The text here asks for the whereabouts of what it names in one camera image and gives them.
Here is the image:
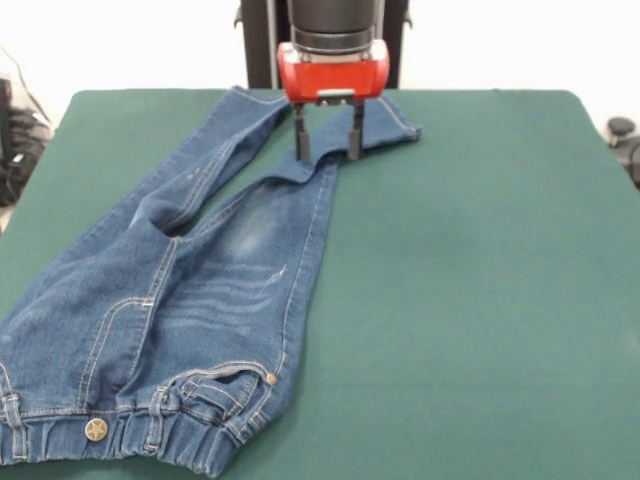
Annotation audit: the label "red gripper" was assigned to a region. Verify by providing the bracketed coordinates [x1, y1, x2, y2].
[276, 40, 391, 162]

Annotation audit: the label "blue denim jeans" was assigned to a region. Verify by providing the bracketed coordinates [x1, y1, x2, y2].
[0, 85, 425, 480]

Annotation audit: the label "dark green table cloth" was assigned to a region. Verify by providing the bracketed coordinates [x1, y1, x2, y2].
[0, 88, 640, 480]

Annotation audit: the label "grey wheeled base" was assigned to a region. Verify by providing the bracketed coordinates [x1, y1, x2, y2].
[606, 116, 640, 190]

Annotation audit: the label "black equipment stand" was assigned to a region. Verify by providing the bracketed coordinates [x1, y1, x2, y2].
[0, 77, 55, 209]

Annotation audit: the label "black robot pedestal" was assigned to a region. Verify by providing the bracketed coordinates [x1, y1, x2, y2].
[232, 0, 415, 91]

